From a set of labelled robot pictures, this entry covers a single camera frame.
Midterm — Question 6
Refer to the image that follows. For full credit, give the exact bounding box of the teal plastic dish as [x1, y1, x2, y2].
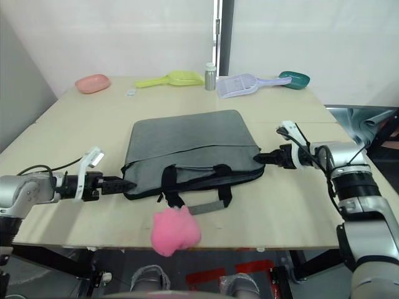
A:
[278, 70, 312, 92]

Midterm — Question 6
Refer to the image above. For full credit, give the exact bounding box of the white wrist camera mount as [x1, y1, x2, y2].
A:
[281, 120, 313, 171]
[75, 146, 105, 201]

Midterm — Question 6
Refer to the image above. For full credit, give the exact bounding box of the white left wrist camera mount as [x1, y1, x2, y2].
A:
[75, 146, 105, 201]

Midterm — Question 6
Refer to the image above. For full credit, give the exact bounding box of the yellow plastic scoop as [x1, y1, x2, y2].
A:
[134, 70, 204, 89]

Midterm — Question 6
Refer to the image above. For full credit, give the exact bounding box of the silver metal bottle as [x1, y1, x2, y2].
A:
[204, 62, 217, 92]

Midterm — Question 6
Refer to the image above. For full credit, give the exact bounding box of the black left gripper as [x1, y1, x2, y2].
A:
[82, 171, 138, 201]

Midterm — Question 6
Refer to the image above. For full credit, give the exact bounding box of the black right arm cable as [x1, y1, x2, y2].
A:
[275, 123, 369, 219]

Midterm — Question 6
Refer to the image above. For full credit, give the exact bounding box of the pink plastic dish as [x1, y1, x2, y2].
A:
[74, 73, 110, 95]

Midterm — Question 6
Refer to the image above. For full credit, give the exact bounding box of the grey side table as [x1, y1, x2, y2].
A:
[324, 105, 399, 156]

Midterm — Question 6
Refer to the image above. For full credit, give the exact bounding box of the dark window post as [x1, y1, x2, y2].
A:
[219, 0, 235, 77]

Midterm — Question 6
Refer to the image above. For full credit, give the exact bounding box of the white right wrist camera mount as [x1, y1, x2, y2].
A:
[281, 120, 313, 171]

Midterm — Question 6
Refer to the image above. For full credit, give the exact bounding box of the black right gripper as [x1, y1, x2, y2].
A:
[253, 144, 296, 171]

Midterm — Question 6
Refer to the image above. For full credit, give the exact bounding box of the grey rounded shape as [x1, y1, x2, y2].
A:
[219, 273, 261, 299]
[130, 264, 172, 294]

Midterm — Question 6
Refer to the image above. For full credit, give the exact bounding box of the pink plush bag charm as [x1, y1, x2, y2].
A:
[150, 205, 202, 258]

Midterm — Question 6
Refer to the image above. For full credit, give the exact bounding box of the lilac slotted litter scoop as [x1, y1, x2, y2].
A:
[216, 72, 293, 100]

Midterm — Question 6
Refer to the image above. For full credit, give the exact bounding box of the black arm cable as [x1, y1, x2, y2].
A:
[275, 123, 369, 219]
[16, 154, 85, 189]

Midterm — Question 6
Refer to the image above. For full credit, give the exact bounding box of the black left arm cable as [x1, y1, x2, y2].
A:
[16, 154, 85, 189]

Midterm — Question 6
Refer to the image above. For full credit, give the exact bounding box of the grey laptop bag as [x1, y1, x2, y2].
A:
[120, 109, 267, 216]

